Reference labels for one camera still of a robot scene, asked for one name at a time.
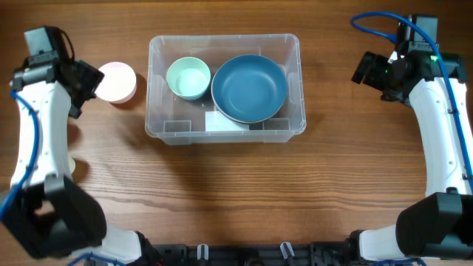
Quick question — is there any pale green cup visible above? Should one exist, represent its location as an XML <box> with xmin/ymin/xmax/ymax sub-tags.
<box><xmin>68</xmin><ymin>157</ymin><xmax>76</xmax><ymax>174</ymax></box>

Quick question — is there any clear plastic storage container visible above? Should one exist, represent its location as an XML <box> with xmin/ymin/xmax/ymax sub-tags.
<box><xmin>145</xmin><ymin>33</ymin><xmax>307</xmax><ymax>146</ymax></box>

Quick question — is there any left blue cable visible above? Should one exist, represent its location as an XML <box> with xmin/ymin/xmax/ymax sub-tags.
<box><xmin>0</xmin><ymin>90</ymin><xmax>126</xmax><ymax>266</ymax></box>

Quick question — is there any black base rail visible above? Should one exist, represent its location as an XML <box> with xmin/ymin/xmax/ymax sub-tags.
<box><xmin>154</xmin><ymin>242</ymin><xmax>352</xmax><ymax>266</ymax></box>

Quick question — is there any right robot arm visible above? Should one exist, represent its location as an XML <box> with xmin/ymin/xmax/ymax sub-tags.
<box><xmin>343</xmin><ymin>50</ymin><xmax>472</xmax><ymax>265</ymax></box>

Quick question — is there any pink bowl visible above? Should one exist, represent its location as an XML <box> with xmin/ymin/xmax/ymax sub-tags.
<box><xmin>95</xmin><ymin>62</ymin><xmax>137</xmax><ymax>103</ymax></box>

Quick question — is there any light blue bowl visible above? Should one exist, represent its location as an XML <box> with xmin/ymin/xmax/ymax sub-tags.
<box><xmin>178</xmin><ymin>94</ymin><xmax>205</xmax><ymax>100</ymax></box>

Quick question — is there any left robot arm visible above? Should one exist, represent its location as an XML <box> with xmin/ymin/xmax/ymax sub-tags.
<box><xmin>1</xmin><ymin>56</ymin><xmax>161</xmax><ymax>265</ymax></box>

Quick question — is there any mint green bowl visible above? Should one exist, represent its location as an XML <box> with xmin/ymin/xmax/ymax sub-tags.
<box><xmin>166</xmin><ymin>57</ymin><xmax>211</xmax><ymax>96</ymax></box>

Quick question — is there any dark blue plate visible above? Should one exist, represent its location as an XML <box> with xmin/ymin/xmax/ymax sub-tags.
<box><xmin>211</xmin><ymin>54</ymin><xmax>288</xmax><ymax>122</ymax></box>

